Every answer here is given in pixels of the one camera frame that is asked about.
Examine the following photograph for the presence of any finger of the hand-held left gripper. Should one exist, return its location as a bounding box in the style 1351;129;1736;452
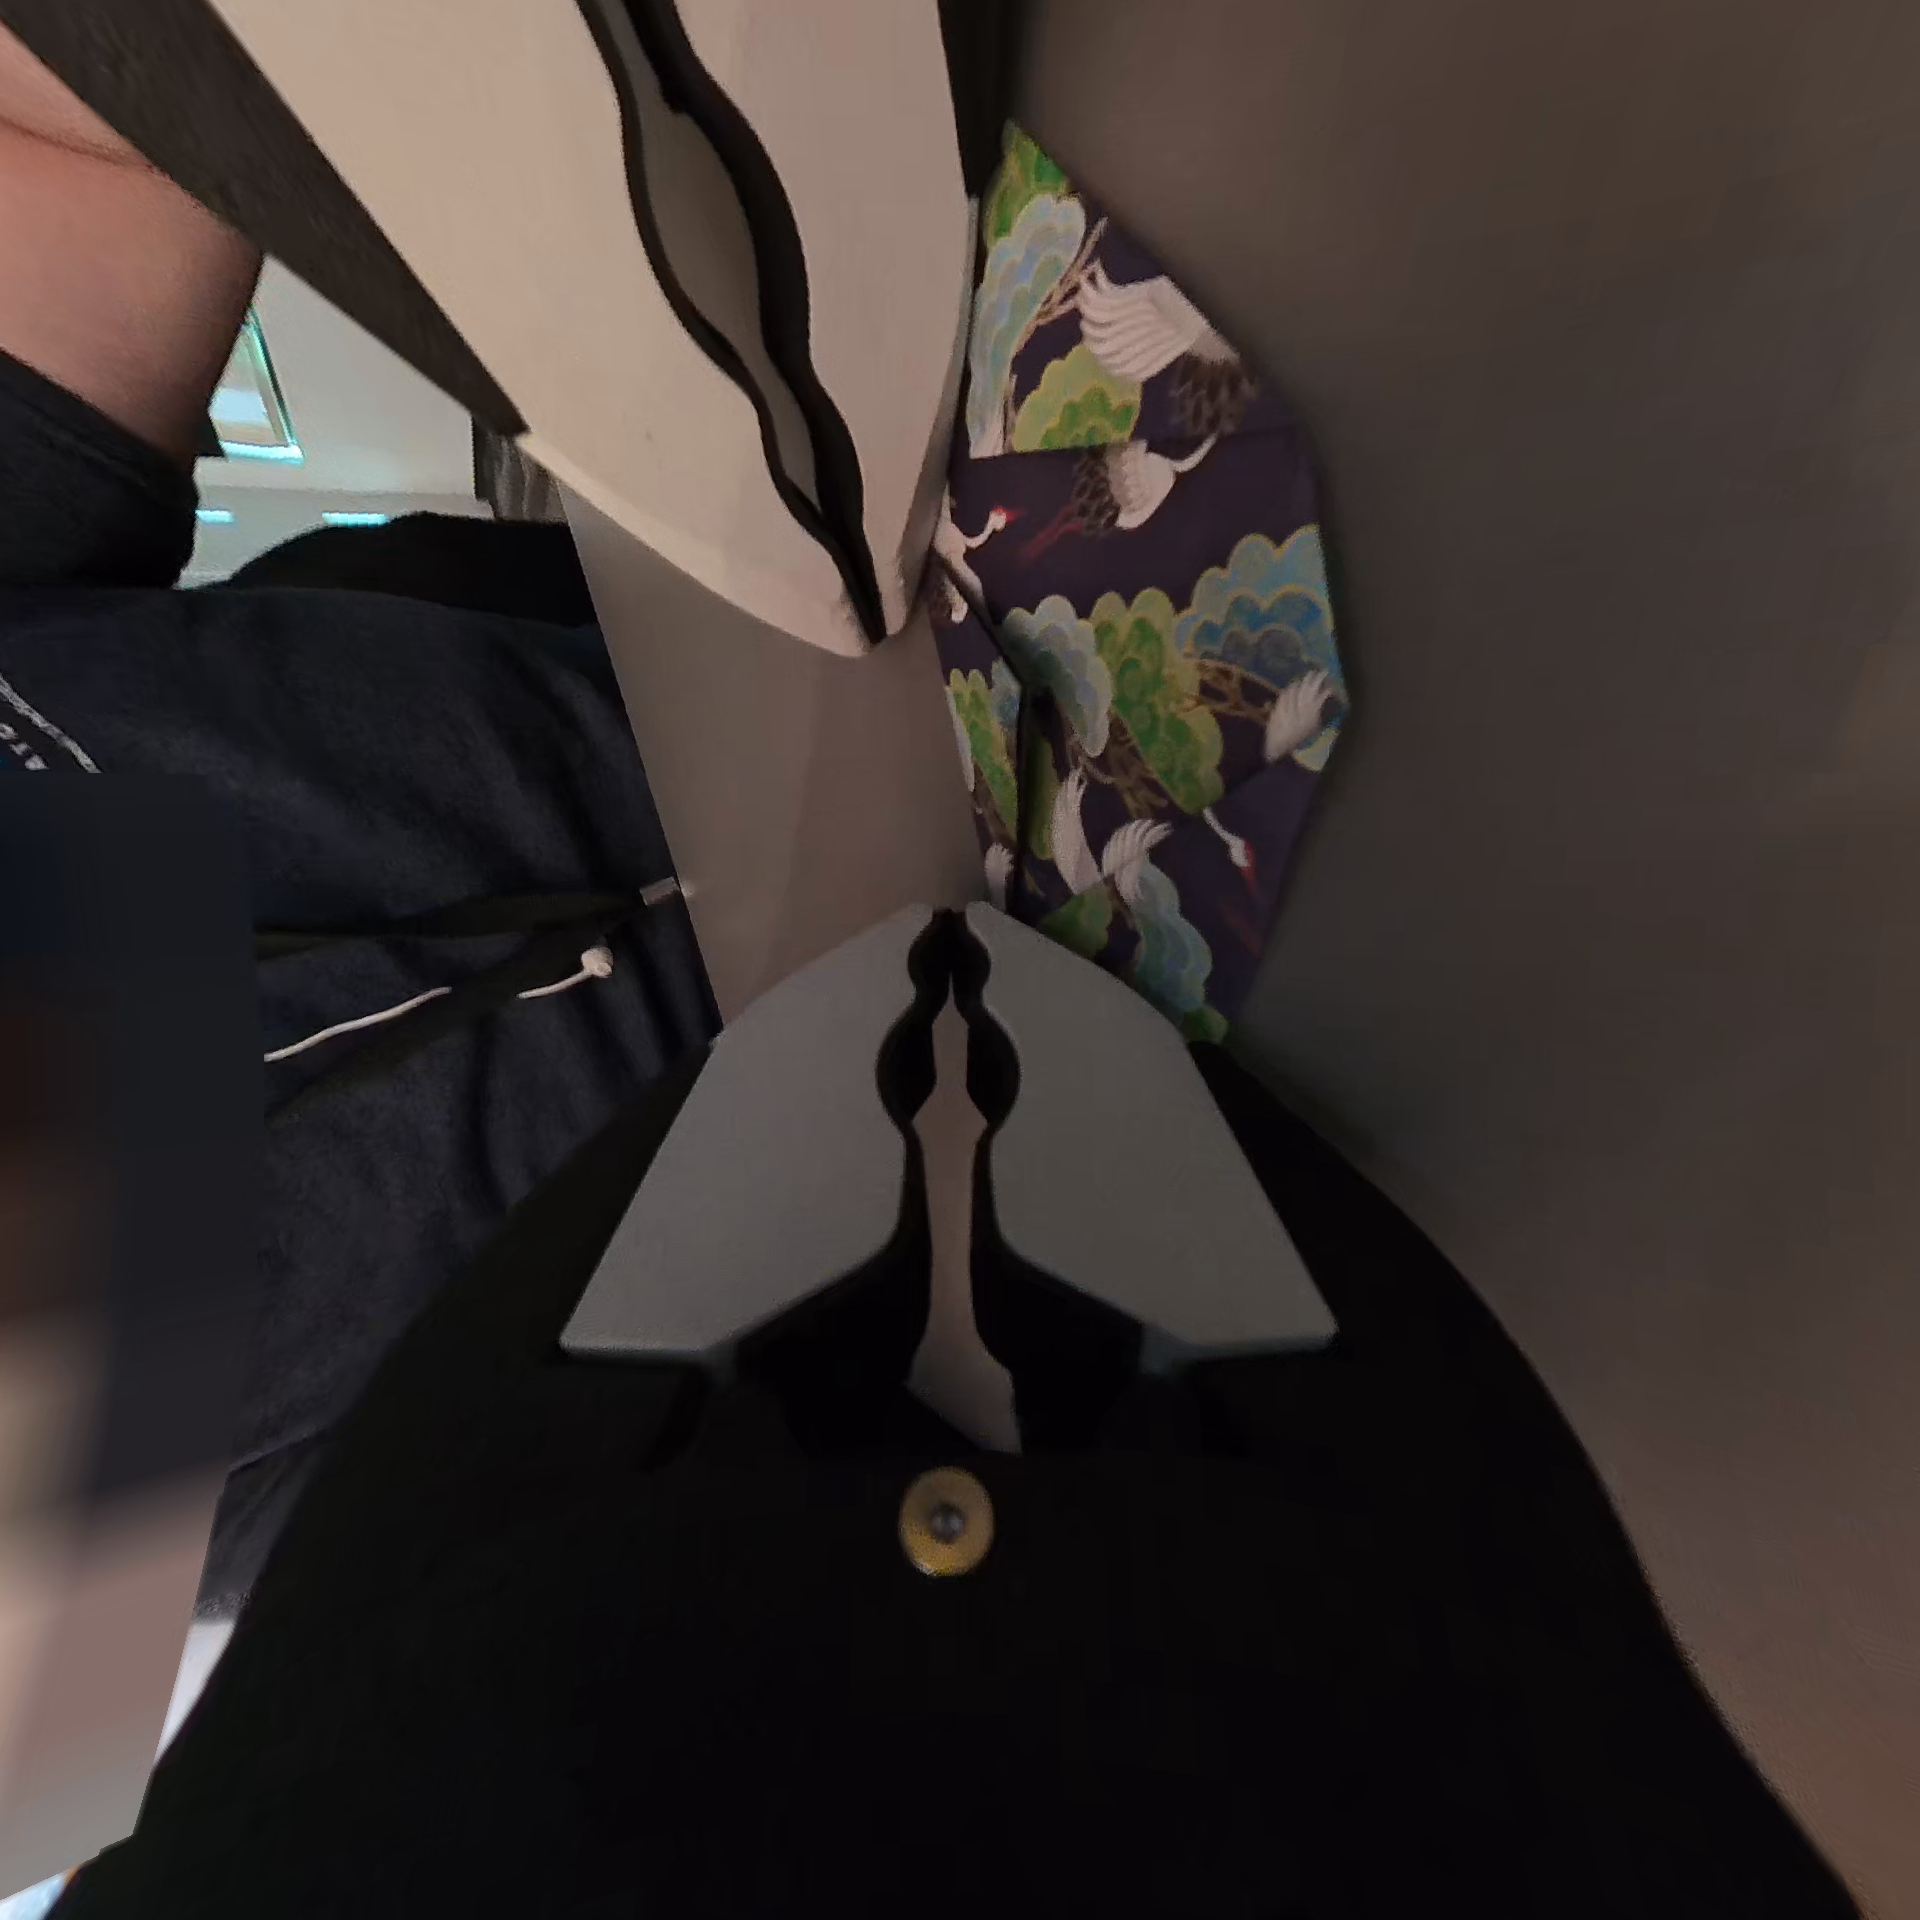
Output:
210;0;889;657
596;0;980;640

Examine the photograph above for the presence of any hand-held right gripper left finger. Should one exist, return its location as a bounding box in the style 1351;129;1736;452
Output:
561;901;966;1369

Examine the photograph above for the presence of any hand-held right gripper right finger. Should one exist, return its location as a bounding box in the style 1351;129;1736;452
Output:
951;901;1340;1376

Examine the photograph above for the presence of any crane patterned origami paper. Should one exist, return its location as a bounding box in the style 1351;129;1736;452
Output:
931;118;1353;1047

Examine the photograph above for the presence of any person's left forearm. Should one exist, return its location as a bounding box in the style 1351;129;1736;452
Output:
0;23;270;458

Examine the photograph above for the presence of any person's navy shirt torso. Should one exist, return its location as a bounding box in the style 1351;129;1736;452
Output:
0;351;722;1593

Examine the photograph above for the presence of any white drawstring cord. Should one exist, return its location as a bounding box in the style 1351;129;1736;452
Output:
264;941;618;1068

